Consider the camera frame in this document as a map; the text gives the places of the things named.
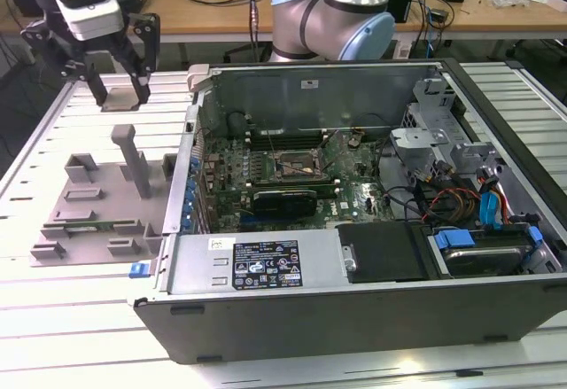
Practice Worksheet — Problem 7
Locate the silver power supply unit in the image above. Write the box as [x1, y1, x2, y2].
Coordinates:
[167, 229, 342, 297]

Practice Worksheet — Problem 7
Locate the blue flat wire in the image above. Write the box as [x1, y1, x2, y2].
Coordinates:
[478, 165, 509, 231]

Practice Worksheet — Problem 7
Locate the dark metal hard disk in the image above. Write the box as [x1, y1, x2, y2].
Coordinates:
[445, 246, 528, 280]

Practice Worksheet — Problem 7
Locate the black grey PC case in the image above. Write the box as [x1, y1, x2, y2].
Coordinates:
[132, 57, 567, 366]

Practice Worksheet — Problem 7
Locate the blue case latch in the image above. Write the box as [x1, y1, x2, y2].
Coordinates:
[128, 261, 154, 280]

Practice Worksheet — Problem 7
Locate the black plastic drive cover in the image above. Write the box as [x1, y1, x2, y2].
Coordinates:
[335, 222, 427, 283]

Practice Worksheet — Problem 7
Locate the orange flat wire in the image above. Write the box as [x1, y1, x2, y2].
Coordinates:
[493, 184, 515, 226]

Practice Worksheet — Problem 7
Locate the long wooden desk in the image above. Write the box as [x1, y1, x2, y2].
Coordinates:
[0, 0, 567, 47]

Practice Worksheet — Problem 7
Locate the silver drive cage bracket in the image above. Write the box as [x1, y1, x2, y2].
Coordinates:
[389, 126, 449, 186]

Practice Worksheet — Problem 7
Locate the thin wire locking lever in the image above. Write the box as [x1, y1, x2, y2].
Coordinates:
[264, 130, 285, 167]

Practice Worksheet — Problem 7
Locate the silver CPU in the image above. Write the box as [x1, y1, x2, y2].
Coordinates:
[100, 86, 142, 113]

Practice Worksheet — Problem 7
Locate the green RAM stick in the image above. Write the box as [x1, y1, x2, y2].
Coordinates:
[61, 222, 119, 232]

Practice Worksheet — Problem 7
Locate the black label sticker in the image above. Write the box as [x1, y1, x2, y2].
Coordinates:
[232, 239, 299, 291]

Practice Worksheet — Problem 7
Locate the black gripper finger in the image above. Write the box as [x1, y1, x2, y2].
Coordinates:
[113, 12, 161, 105]
[20, 19, 108, 106]

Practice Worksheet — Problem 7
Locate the grey parts rack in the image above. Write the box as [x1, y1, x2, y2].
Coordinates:
[28, 123, 179, 268]

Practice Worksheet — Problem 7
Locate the blue disk carrier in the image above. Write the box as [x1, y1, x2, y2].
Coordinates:
[433, 225, 545, 270]

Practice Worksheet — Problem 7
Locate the green motherboard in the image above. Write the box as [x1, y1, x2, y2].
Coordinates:
[194, 129, 400, 234]

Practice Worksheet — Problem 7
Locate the thin hanging black cable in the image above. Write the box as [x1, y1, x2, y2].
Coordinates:
[247, 0, 263, 60]

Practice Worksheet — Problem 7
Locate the CPU socket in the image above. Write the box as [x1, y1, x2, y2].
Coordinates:
[273, 148, 327, 182]

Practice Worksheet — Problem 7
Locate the grey case latch handle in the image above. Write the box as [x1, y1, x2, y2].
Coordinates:
[185, 63, 213, 94]

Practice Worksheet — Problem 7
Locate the black cylinder part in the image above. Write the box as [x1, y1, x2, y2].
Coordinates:
[226, 112, 248, 136]

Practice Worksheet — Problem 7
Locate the yellow black wire bundle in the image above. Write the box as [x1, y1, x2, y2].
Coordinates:
[423, 187, 482, 226]

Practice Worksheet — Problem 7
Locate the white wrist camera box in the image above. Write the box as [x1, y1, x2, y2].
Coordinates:
[49, 0, 124, 41]

